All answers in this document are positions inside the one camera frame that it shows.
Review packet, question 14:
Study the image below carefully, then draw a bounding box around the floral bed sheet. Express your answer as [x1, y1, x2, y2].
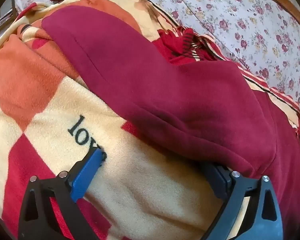
[107, 0, 300, 120]

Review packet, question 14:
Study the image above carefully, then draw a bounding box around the wooden chair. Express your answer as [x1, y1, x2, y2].
[0, 0, 18, 40]

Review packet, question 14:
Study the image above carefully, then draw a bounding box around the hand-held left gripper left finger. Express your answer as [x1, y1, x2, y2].
[17, 148, 108, 240]

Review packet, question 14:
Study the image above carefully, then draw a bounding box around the maroon small garment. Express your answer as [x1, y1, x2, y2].
[41, 5, 300, 240]

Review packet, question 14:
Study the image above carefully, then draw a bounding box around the red and cream printed blanket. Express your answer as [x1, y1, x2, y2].
[0, 0, 300, 240]

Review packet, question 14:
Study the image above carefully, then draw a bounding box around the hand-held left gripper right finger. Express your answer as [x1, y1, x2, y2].
[202, 164, 283, 240]

